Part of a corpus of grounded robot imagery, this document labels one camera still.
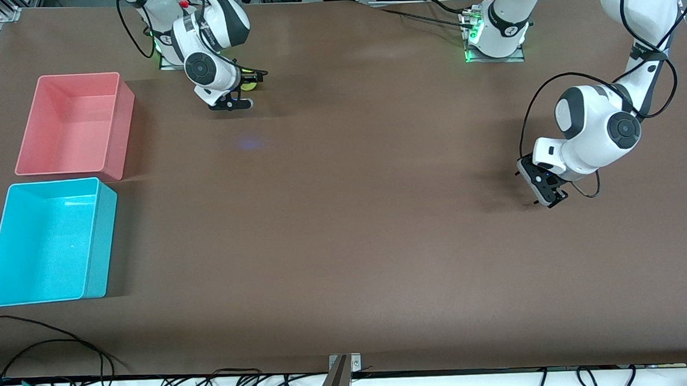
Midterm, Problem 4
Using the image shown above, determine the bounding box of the pink plastic bin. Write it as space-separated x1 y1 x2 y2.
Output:
11 71 139 186

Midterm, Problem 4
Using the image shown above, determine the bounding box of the blue plastic bin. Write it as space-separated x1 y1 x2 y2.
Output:
0 176 123 307

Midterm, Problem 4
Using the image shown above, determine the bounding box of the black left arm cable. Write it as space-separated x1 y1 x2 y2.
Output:
512 0 687 202

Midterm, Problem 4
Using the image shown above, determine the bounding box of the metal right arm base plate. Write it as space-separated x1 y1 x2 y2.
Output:
157 14 223 72

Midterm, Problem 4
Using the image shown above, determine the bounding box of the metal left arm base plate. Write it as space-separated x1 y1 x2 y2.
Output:
462 8 525 65

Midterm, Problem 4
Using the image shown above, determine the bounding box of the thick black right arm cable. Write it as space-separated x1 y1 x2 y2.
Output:
115 0 159 60

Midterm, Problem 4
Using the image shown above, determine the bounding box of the black base power cable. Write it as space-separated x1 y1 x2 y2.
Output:
425 0 476 18
377 3 476 33

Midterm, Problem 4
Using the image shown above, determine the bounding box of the aluminium frame profile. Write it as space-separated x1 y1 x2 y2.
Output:
0 0 24 23

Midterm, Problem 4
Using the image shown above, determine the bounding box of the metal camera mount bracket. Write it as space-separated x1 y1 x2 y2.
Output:
328 353 362 373

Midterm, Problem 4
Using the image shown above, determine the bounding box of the long black table cable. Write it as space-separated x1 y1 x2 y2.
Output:
0 310 127 384
0 336 118 386

